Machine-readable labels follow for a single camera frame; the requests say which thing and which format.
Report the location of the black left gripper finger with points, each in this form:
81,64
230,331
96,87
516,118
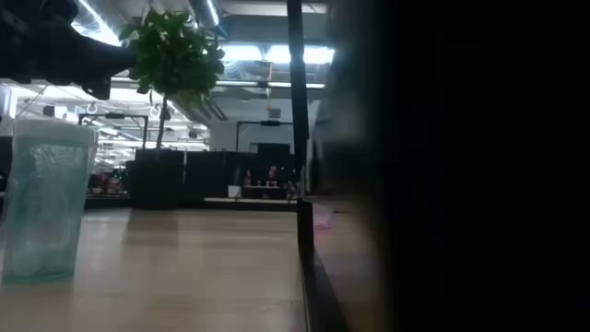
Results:
115,59

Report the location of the clear cup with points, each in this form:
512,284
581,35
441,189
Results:
46,207

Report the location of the ceiling strip light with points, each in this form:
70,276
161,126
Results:
103,34

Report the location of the green artificial plant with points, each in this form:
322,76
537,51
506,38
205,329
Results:
175,55

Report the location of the person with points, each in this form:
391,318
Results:
273,174
248,177
105,181

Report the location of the ceiling tube light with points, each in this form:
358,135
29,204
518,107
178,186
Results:
239,84

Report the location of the black plant pot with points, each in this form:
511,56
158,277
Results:
156,184

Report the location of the black partition panels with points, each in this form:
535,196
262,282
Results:
207,175

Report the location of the ceiling light panel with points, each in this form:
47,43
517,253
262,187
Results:
276,54

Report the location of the grey hanging box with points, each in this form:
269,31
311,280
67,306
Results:
274,113

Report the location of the white box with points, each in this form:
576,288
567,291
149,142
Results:
234,191

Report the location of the wooden desk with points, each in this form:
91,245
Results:
249,200

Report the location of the black gantry frame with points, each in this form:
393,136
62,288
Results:
269,123
113,115

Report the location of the silver air duct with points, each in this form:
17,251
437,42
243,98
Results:
205,11

